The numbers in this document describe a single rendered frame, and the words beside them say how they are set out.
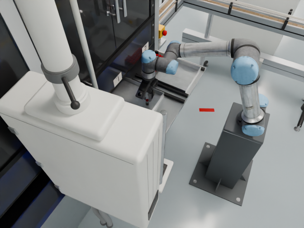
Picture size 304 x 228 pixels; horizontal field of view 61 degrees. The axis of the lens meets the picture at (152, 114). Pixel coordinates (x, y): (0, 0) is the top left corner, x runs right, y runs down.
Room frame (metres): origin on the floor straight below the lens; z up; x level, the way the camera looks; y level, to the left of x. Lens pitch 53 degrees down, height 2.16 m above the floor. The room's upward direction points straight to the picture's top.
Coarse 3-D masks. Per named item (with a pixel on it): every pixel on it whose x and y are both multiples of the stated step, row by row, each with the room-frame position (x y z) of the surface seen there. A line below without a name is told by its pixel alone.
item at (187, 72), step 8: (184, 64) 1.41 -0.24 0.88; (192, 64) 1.38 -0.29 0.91; (160, 72) 1.33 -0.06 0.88; (176, 72) 1.33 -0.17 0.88; (184, 72) 1.33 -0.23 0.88; (192, 72) 1.33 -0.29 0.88; (160, 80) 1.25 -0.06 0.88; (168, 80) 1.25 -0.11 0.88; (176, 80) 1.25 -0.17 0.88; (184, 80) 1.25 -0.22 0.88; (192, 80) 1.22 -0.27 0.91; (176, 88) 1.16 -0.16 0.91; (184, 88) 1.18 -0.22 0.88
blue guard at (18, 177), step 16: (144, 32) 1.42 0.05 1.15; (128, 48) 1.25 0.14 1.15; (112, 64) 1.10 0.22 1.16; (128, 64) 1.24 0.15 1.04; (96, 80) 0.97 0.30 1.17; (112, 80) 1.08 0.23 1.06; (32, 160) 0.53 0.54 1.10; (16, 176) 0.46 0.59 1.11; (32, 176) 0.50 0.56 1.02; (0, 192) 0.38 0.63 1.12; (16, 192) 0.42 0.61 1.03; (0, 208) 0.34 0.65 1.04
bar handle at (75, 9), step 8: (72, 0) 0.86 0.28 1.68; (72, 8) 0.86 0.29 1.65; (80, 16) 0.88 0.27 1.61; (80, 24) 0.87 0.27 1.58; (80, 32) 0.86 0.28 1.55; (80, 40) 0.87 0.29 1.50; (88, 48) 0.88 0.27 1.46; (88, 56) 0.87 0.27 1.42; (88, 64) 0.86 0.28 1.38; (96, 88) 0.87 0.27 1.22
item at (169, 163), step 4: (164, 160) 0.68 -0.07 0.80; (168, 160) 0.68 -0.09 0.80; (168, 164) 0.66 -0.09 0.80; (172, 164) 0.66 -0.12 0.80; (168, 168) 0.63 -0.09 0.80; (168, 172) 0.61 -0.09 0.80; (164, 176) 0.58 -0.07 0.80; (164, 180) 0.56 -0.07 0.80; (164, 184) 0.54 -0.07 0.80; (160, 188) 0.52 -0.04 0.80; (160, 192) 0.50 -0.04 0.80
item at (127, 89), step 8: (128, 80) 1.24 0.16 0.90; (120, 88) 1.18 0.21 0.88; (128, 88) 1.18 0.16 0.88; (136, 88) 1.18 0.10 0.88; (120, 96) 1.11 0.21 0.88; (128, 96) 1.11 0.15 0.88; (160, 96) 1.11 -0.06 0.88; (136, 104) 1.04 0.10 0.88; (144, 104) 1.04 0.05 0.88; (152, 104) 1.04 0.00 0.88
